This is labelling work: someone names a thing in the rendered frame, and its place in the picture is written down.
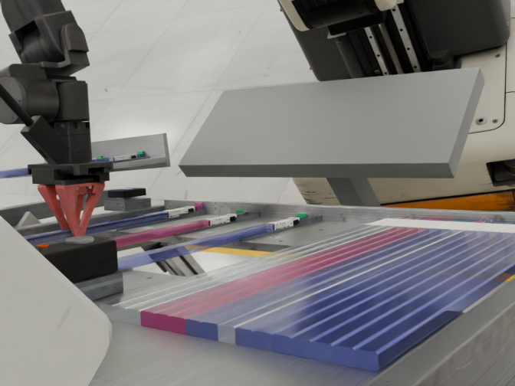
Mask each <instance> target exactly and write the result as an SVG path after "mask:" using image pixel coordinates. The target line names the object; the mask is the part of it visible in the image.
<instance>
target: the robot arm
mask: <svg viewBox="0 0 515 386"><path fill-rule="evenodd" d="M0 4H1V7H2V15H3V17H4V19H5V22H6V24H7V26H8V28H9V30H10V32H11V33H10V34H8V36H9V38H10V40H11V42H12V44H13V46H14V48H15V51H16V53H17V55H18V57H19V59H20V61H21V64H10V65H9V66H7V67H5V68H3V69H1V70H0V84H1V85H2V86H3V87H4V88H5V89H6V90H7V91H8V92H9V93H10V95H11V96H12V97H13V98H14V99H15V100H16V101H17V103H18V104H19V105H20V106H21V107H22V108H23V110H24V111H25V112H26V113H27V114H28V115H29V116H30V117H31V118H32V117H33V116H42V117H43V118H44V119H45V120H46V121H47V122H48V124H49V125H50V126H51V127H52V128H53V130H54V131H55V132H56V133H57V134H58V135H59V136H60V137H61V138H62V139H63V140H64V142H65V143H66V144H67V145H68V146H69V147H70V151H69V152H68V153H67V154H66V156H65V157H64V158H63V160H62V161H61V163H60V164H59V165H49V164H48V163H38V164H28V174H29V175H32V184H43V185H38V191H39V193H40V194H41V196H42V198H43V199H44V200H45V202H46V203H47V205H48V207H49V208H50V209H51V211H52V213H53V214H54V216H55V217H56V219H57V222H58V223H59V225H60V226H61V229H62V230H63V229H67V228H70V229H71V232H72V234H73V236H74V237H77V236H84V234H85V232H86V229H87V225H88V223H89V220H90V217H91V215H92V213H93V210H94V208H95V206H96V204H97V202H98V200H99V198H100V196H101V194H102V192H103V190H104V188H105V182H106V181H110V172H113V162H92V150H91V137H90V122H82V121H90V112H89V99H88V85H87V83H86V81H84V80H77V78H76V77H72V76H70V75H71V74H74V73H76V72H78V71H80V70H83V69H84V68H86V67H88V66H90V62H89V59H88V56H87V52H88V51H89V49H88V46H87V41H86V38H85V35H84V32H83V30H82V29H81V28H80V27H79V26H78V24H77V21H76V19H75V17H74V15H73V13H72V11H71V10H68V11H66V10H65V7H64V5H63V3H62V1H61V0H0ZM0 123H3V124H6V125H11V124H24V123H23V122H22V121H21V120H20V119H19V118H18V116H17V115H16V114H15V113H14V112H13V111H12V110H11V109H10V107H9V106H8V105H7V104H6V103H5V102H4V101H3V100H2V98H1V97H0ZM84 193H87V200H86V203H85V206H84V211H83V214H82V217H81V220H80V213H81V208H82V204H83V200H84ZM57 195H58V197H59V199H60V202H61V206H62V208H63V210H64V213H65V216H66V217H65V216H64V213H63V211H62V209H61V206H60V204H59V202H58V200H57V197H56V196H57ZM66 219H67V220H66ZM79 220H80V225H78V224H79Z"/></svg>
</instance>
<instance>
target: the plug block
mask: <svg viewBox="0 0 515 386"><path fill-rule="evenodd" d="M32 119H33V120H34V122H33V123H32V124H31V125H30V126H24V127H23V129H22V130H21V132H20V133H21V134H22V135H23V136H24V137H25V138H26V139H27V141H28V142H29V143H30V144H31V145H32V146H33V147H34V148H35V149H36V150H37V151H38V153H39V154H40V155H41V156H42V157H43V158H44V159H45V160H46V161H47V163H48V164H49V165H59V164H60V163H61V161H62V160H63V158H64V157H65V156H66V154H67V153H68V152H69V151H70V147H69V146H68V145H67V144H66V143H65V142H64V140H63V139H62V138H61V137H60V136H59V135H58V134H57V133H56V132H55V131H54V130H53V128H52V127H51V126H50V125H49V124H48V122H47V121H46V120H45V119H44V118H43V117H42V116H33V117H32Z"/></svg>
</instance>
